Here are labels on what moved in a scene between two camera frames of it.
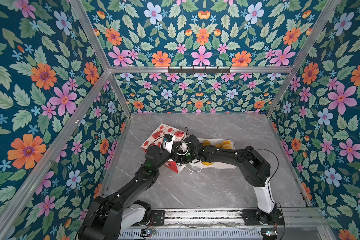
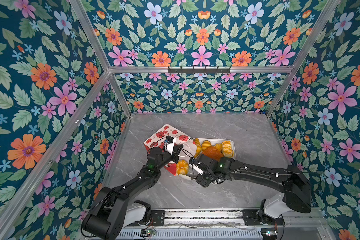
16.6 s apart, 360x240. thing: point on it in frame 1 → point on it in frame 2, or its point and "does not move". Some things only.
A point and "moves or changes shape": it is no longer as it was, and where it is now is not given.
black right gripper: (181, 159) → (201, 182)
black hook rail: (198, 70) does not move
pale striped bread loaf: (226, 145) does not move
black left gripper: (173, 154) does not move
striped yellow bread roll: (206, 142) does not move
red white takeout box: (156, 138) moves or changes shape
